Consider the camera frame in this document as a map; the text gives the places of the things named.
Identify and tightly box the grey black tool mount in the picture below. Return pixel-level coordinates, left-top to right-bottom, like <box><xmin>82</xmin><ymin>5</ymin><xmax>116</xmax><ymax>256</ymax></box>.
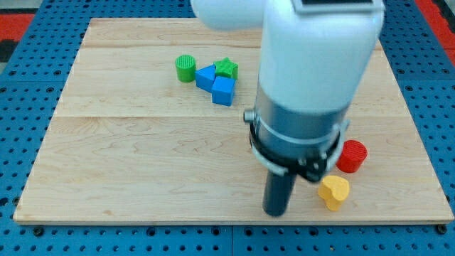
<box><xmin>245</xmin><ymin>85</ymin><xmax>349</xmax><ymax>183</ymax></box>

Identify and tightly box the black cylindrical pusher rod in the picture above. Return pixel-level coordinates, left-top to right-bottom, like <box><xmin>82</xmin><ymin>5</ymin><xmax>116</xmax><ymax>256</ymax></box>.
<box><xmin>262</xmin><ymin>171</ymin><xmax>296</xmax><ymax>217</ymax></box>

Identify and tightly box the yellow heart block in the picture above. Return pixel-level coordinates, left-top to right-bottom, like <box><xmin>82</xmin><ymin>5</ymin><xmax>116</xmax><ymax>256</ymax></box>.
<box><xmin>318</xmin><ymin>175</ymin><xmax>350</xmax><ymax>211</ymax></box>

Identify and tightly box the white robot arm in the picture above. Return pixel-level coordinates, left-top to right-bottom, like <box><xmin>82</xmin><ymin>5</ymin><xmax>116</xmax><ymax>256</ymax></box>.
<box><xmin>191</xmin><ymin>0</ymin><xmax>385</xmax><ymax>216</ymax></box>

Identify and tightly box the green star block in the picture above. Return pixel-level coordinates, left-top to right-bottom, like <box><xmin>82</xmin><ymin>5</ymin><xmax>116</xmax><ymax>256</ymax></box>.
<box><xmin>213</xmin><ymin>58</ymin><xmax>238</xmax><ymax>80</ymax></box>

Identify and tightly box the red cylinder block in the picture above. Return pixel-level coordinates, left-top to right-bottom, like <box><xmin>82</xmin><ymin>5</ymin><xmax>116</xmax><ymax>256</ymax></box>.
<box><xmin>336</xmin><ymin>140</ymin><xmax>368</xmax><ymax>174</ymax></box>

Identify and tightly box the blue cube block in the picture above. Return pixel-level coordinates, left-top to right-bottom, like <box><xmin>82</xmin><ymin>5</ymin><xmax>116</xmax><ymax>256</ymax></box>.
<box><xmin>211</xmin><ymin>76</ymin><xmax>236</xmax><ymax>106</ymax></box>

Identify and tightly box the blue triangle block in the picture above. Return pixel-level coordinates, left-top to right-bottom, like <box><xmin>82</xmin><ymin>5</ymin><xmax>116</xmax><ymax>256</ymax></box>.
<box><xmin>195</xmin><ymin>65</ymin><xmax>215</xmax><ymax>92</ymax></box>

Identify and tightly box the green cylinder block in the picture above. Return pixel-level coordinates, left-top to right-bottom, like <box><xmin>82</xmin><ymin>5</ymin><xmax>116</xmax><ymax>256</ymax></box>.
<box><xmin>175</xmin><ymin>55</ymin><xmax>196</xmax><ymax>82</ymax></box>

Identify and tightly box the wooden board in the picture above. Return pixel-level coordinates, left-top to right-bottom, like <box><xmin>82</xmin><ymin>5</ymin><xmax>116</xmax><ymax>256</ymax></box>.
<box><xmin>14</xmin><ymin>18</ymin><xmax>454</xmax><ymax>225</ymax></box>

